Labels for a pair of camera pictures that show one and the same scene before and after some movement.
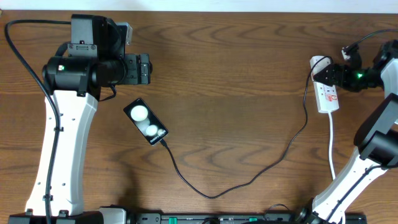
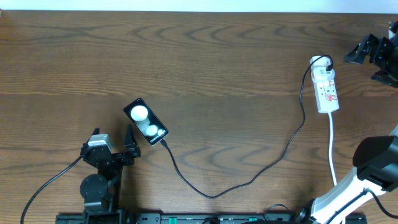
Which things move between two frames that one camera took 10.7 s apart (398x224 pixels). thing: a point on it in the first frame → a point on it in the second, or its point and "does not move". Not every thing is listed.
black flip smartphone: (146, 121) does not move
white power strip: (326, 98) does not move
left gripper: (140, 71) → (132, 147)
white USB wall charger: (319, 65) does not move
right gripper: (341, 81) → (365, 47)
